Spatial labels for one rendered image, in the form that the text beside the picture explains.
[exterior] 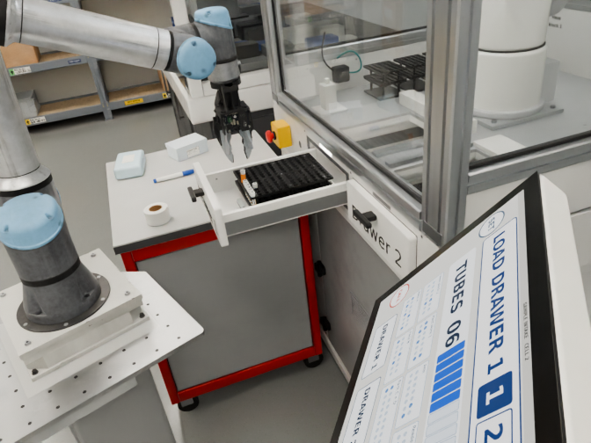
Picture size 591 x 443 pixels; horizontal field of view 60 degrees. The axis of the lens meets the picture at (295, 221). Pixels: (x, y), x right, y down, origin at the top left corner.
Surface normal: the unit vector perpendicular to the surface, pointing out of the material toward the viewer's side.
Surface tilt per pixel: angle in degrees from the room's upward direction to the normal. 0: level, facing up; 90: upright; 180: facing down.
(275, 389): 0
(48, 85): 90
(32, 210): 8
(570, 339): 40
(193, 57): 90
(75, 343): 90
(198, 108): 90
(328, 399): 0
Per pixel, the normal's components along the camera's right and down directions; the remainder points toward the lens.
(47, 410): -0.11, -0.85
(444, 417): -0.79, -0.61
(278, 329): 0.33, 0.46
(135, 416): 0.63, 0.35
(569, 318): 0.52, -0.59
